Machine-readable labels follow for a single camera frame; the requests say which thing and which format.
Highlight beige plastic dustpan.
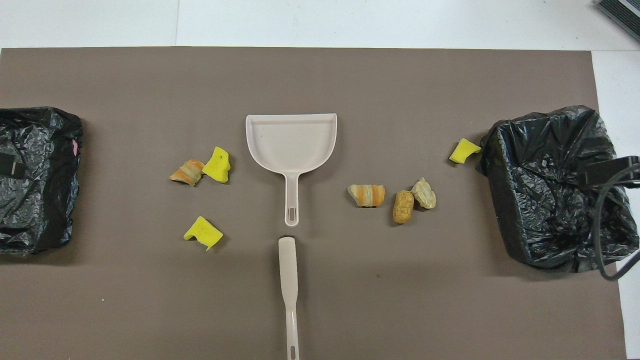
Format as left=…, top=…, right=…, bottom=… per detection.
left=245, top=113, right=338, bottom=228

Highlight beige hand brush black bristles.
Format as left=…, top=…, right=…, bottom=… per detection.
left=278, top=234, right=301, bottom=360

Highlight yellow sponge piece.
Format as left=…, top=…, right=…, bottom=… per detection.
left=448, top=138, right=482, bottom=165
left=183, top=215, right=224, bottom=251

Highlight golden brown bread roll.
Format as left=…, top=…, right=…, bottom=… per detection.
left=392, top=189, right=415, bottom=225

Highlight black right arm gripper cable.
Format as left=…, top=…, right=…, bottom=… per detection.
left=589, top=167, right=640, bottom=282

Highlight yellow sponge with dark spot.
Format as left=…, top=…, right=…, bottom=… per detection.
left=201, top=146, right=232, bottom=184

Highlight grey ribbed device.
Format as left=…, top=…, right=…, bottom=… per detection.
left=596, top=0, right=640, bottom=42

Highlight pale beige bread chunk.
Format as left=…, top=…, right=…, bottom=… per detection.
left=411, top=177, right=437, bottom=210

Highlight brown table mat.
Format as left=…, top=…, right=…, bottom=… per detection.
left=0, top=46, right=627, bottom=360

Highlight orange striped croissant piece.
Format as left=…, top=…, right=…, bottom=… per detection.
left=347, top=183, right=387, bottom=208
left=169, top=158, right=205, bottom=187

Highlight black bag lined bin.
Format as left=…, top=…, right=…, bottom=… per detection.
left=475, top=105, right=640, bottom=274
left=0, top=106, right=84, bottom=257

